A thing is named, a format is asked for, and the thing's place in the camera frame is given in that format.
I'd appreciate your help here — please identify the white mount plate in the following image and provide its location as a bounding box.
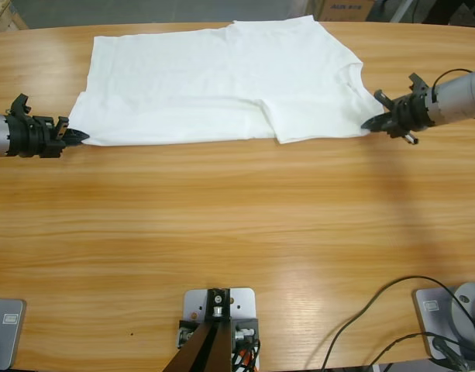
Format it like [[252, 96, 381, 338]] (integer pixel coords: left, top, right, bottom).
[[182, 287, 258, 372]]

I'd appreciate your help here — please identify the wooden crate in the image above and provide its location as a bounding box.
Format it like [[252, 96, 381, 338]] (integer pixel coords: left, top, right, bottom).
[[0, 0, 29, 31]]

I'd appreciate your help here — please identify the white AUX cardboard box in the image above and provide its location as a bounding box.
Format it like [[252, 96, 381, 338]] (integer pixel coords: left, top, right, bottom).
[[318, 0, 377, 22]]

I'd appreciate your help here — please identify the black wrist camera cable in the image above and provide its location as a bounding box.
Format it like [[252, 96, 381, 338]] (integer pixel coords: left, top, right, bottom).
[[432, 68, 473, 87]]

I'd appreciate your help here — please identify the white Unitree t-shirt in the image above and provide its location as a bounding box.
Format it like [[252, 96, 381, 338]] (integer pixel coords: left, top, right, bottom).
[[68, 14, 385, 146]]

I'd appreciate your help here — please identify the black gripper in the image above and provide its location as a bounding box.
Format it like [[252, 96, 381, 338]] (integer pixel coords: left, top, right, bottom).
[[360, 88, 436, 146], [5, 114, 91, 160]]

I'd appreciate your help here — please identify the long black cable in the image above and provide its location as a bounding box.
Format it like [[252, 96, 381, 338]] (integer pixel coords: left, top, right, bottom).
[[305, 275, 475, 372]]

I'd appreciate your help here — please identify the black corner bracket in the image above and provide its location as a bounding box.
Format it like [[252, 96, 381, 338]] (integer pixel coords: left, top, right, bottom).
[[229, 316, 260, 372], [177, 318, 202, 346]]

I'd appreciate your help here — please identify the orange cable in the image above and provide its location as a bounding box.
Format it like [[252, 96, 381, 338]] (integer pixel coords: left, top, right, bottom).
[[236, 346, 257, 367]]

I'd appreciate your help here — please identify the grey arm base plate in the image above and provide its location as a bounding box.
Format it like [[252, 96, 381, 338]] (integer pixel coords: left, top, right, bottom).
[[415, 281, 475, 361], [0, 297, 28, 371]]

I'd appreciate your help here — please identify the tangled black cable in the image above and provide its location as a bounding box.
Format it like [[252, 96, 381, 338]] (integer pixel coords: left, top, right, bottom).
[[370, 332, 475, 372]]

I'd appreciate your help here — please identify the grey metal rack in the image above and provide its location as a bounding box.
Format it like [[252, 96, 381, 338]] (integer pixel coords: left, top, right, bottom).
[[367, 0, 475, 29]]

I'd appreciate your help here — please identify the dark brown camera post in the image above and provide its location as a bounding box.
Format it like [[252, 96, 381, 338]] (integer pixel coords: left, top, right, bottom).
[[161, 287, 234, 372]]

